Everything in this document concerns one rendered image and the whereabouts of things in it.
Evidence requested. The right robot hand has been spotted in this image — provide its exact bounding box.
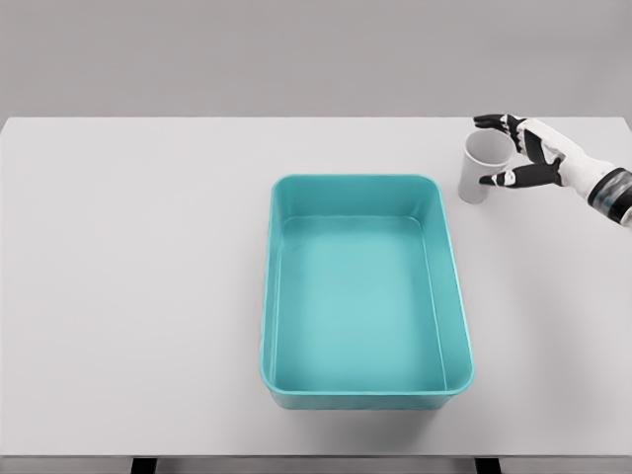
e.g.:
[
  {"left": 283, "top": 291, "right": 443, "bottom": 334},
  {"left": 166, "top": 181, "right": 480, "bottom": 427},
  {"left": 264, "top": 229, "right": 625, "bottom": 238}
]
[{"left": 472, "top": 114, "right": 587, "bottom": 189}]

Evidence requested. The teal plastic basket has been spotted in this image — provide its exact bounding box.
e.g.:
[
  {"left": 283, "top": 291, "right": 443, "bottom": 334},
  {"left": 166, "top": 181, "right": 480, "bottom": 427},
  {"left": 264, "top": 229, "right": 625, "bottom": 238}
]
[{"left": 258, "top": 173, "right": 476, "bottom": 412}]

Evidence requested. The white paper cup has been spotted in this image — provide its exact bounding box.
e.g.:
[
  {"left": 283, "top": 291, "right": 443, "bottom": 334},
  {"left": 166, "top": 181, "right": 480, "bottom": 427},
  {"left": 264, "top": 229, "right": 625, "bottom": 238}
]
[{"left": 457, "top": 128, "right": 516, "bottom": 204}]

